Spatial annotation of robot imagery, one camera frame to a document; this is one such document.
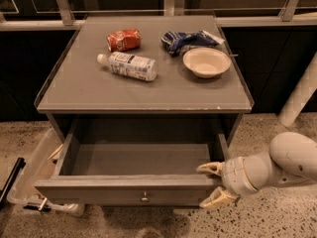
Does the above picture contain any black bar on floor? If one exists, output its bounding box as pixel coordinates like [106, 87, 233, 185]
[0, 158, 26, 209]

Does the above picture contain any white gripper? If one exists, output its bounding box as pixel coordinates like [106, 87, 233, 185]
[196, 157, 258, 209]

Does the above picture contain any clear plastic water bottle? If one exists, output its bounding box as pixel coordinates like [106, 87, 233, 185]
[97, 52, 158, 81]

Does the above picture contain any metal railing frame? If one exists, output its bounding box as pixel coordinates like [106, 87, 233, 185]
[0, 0, 317, 31]

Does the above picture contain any clear plastic storage bin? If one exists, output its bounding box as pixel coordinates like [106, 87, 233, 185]
[7, 129, 85, 216]

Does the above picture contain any blue crumpled chip bag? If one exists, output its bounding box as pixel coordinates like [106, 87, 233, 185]
[160, 30, 225, 57]

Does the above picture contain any white paper bowl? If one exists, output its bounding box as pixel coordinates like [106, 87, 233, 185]
[182, 48, 231, 78]

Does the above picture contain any grey top drawer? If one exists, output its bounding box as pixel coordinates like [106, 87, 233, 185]
[35, 118, 227, 207]

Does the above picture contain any grey drawer cabinet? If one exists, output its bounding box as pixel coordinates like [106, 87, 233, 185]
[36, 16, 254, 138]

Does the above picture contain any crushed red soda can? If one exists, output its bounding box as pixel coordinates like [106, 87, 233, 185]
[107, 29, 141, 52]

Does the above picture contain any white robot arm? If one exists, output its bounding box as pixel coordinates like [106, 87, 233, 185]
[196, 54, 317, 209]

